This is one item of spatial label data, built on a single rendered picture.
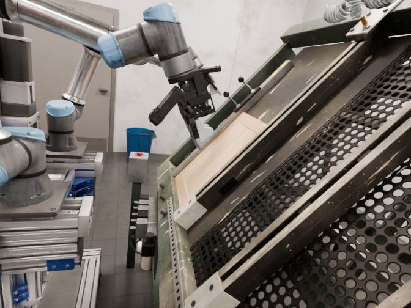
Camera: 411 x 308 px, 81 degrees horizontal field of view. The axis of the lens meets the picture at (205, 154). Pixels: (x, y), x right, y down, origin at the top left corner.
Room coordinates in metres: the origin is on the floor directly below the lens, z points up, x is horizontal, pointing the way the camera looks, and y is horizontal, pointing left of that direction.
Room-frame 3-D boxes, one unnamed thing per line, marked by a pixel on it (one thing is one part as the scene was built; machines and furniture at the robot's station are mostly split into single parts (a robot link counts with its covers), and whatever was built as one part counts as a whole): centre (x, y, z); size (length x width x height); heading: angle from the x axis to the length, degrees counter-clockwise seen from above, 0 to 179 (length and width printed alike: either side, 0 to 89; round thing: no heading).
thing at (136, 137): (3.64, 1.04, 0.28); 0.48 x 0.44 x 0.56; 111
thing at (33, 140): (0.69, 0.57, 1.20); 0.13 x 0.12 x 0.14; 7
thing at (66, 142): (1.16, 0.74, 1.09); 0.15 x 0.15 x 0.10
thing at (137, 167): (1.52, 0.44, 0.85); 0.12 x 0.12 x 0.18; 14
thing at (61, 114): (1.17, 0.74, 1.20); 0.13 x 0.12 x 0.14; 15
